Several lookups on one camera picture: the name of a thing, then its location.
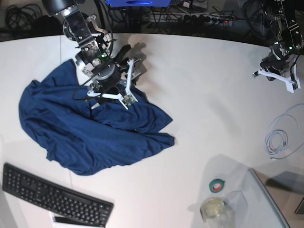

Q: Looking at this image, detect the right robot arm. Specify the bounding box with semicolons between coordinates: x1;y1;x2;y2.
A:
42;0;141;109

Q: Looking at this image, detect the clear glass jar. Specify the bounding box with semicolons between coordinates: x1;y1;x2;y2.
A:
200;197;228;228

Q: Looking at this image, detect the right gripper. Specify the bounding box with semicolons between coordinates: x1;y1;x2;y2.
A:
87;44;147;105

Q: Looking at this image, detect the coiled white cable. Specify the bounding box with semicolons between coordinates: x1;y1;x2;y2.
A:
264;103;304;160

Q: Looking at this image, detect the dark blue t-shirt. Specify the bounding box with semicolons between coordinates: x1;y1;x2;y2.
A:
19;60;174;176

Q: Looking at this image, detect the glass panel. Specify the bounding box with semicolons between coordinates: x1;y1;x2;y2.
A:
250;167;304;228

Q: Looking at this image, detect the black floor cable bundle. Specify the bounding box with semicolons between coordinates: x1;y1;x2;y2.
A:
4;3;42;30

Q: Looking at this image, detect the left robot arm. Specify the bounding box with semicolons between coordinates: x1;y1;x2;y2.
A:
242;0;304;87

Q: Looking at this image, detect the blue box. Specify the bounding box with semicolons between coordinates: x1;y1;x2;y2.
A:
105;0;171;7

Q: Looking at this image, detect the black power strip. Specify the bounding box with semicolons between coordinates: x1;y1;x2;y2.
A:
181;14;236;26

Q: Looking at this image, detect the black computer keyboard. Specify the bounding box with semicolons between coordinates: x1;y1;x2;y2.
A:
2;163;114;228

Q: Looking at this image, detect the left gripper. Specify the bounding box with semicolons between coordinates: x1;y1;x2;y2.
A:
260;48;296;81

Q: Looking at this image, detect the green electrical tape roll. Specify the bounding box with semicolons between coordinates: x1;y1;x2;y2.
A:
209;179;225;193

